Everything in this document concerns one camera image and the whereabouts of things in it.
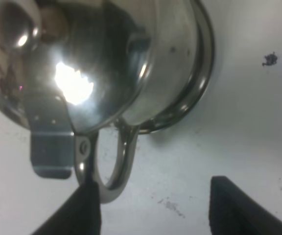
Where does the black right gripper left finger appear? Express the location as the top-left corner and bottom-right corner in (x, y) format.
(34, 181), (102, 235)

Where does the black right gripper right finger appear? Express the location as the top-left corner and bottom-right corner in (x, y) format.
(209, 176), (282, 235)

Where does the stainless steel teapot saucer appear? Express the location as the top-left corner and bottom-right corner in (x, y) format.
(139, 0), (215, 135)

